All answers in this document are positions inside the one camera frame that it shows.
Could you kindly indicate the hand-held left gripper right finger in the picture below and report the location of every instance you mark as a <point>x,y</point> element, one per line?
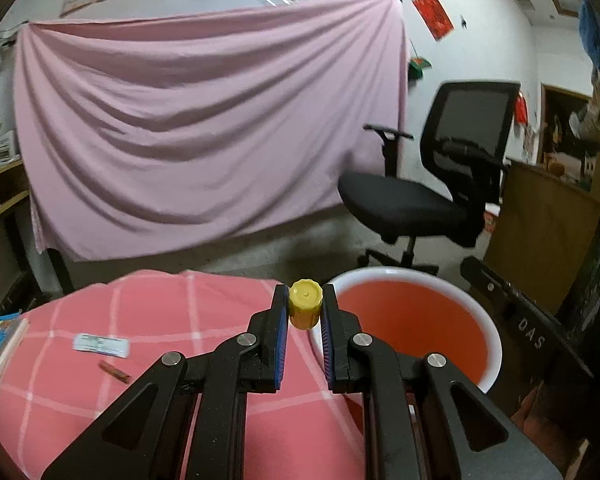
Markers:
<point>327,345</point>

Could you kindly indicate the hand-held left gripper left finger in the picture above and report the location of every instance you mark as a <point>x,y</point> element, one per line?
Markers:
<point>280,345</point>

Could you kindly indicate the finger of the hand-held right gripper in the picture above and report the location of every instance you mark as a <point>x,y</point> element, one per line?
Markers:
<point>480,275</point>

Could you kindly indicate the yellow bottle cap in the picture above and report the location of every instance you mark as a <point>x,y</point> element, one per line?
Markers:
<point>305,305</point>

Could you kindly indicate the orange bucket with white rim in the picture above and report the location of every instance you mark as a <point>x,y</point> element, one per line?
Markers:
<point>420,320</point>

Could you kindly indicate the person's right hand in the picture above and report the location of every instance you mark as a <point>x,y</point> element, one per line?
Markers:
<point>527,410</point>

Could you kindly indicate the brown wooden cabinet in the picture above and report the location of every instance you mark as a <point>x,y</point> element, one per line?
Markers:
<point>540,235</point>

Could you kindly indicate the black office chair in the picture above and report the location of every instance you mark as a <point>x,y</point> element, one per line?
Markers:
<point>405,205</point>

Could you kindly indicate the brown small snack stick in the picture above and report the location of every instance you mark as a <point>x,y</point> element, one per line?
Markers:
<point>114,371</point>

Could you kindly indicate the white flat plastic wrapper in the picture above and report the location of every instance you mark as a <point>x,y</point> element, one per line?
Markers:
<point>102,345</point>

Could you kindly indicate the pink hanging sheet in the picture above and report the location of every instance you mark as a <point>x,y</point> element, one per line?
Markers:
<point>205,125</point>

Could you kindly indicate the blue hanging cloth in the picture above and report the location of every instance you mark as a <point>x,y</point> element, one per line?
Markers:
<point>592,35</point>

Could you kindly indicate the wooden shelf unit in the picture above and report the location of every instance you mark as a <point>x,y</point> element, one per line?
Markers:
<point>0,195</point>

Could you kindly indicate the small red wall hanging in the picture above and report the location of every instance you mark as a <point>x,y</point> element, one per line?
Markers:
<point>521,107</point>

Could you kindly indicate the green wall ornament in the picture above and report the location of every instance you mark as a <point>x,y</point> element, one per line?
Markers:
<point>420,65</point>

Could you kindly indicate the red wall poster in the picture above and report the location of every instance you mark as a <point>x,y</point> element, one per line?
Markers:
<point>432,15</point>

